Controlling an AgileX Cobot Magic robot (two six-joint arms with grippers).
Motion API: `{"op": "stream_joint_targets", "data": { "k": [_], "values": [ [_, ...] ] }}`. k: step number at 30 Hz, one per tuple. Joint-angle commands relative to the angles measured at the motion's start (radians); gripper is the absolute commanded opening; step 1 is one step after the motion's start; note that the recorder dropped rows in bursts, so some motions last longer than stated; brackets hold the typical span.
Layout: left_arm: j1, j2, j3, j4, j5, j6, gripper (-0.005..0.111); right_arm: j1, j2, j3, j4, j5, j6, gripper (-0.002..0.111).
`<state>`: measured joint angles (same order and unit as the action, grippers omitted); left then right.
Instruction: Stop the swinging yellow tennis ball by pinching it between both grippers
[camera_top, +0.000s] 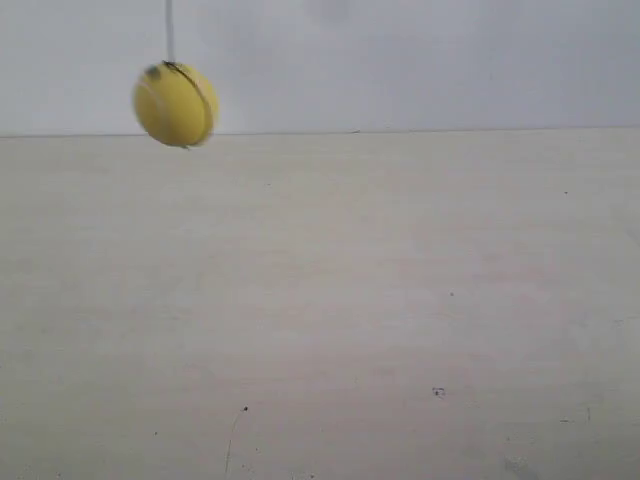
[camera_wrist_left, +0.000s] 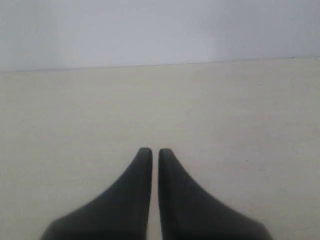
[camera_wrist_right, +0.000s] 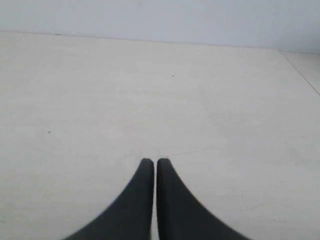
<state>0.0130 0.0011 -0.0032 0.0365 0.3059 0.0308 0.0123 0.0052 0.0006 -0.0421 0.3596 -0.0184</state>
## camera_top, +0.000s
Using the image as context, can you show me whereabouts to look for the yellow tennis ball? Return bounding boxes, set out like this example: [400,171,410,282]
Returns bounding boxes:
[132,61,219,149]

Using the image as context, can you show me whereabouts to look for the thin black hanging string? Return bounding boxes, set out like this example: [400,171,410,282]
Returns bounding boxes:
[164,0,176,63]

